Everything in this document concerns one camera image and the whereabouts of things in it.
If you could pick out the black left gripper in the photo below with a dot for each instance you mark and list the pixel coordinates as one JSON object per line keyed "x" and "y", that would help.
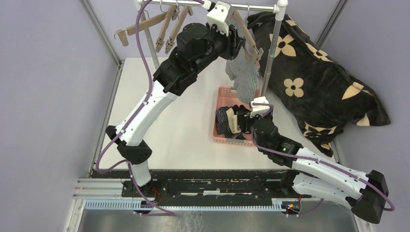
{"x": 233, "y": 43}

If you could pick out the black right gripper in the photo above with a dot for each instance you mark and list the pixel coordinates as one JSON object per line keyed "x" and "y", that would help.
{"x": 245, "y": 117}

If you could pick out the black underwear beige waistband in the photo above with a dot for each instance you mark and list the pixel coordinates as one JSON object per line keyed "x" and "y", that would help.
{"x": 232, "y": 116}

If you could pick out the grey striped underwear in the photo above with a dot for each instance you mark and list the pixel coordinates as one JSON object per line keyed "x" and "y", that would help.
{"x": 244, "y": 74}

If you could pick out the beige hanger of grey underwear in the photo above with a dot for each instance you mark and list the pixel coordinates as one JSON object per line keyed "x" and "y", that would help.
{"x": 255, "y": 52}

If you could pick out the dark blue striped underwear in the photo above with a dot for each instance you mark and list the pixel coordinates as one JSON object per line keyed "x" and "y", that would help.
{"x": 222, "y": 124}

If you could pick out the beige hanger of black underwear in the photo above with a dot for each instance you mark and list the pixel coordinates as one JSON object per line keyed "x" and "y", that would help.
{"x": 187, "y": 10}

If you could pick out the beige hanger of striped underwear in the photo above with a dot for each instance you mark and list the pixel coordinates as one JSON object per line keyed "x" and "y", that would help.
{"x": 165, "y": 24}

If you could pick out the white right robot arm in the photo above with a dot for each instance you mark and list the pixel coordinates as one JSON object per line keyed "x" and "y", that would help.
{"x": 364, "y": 194}

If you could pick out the empty beige clip hanger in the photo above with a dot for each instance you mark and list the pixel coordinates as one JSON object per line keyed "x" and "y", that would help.
{"x": 123, "y": 34}

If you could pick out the pink plastic basket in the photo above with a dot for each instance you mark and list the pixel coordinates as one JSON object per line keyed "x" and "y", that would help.
{"x": 227, "y": 97}

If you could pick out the metal clothes rack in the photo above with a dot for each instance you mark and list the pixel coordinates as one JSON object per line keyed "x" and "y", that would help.
{"x": 279, "y": 9}

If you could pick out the black floral blanket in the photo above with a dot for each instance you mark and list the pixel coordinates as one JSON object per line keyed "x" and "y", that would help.
{"x": 321, "y": 94}

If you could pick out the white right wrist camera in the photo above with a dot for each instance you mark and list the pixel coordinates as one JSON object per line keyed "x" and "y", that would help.
{"x": 260, "y": 106}

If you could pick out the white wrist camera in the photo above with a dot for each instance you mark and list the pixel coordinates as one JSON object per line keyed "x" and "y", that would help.
{"x": 219, "y": 16}
{"x": 260, "y": 106}

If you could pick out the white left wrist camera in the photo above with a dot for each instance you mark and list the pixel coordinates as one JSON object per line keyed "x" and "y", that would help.
{"x": 219, "y": 16}

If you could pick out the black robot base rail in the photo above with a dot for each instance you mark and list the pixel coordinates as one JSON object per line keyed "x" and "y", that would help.
{"x": 218, "y": 187}

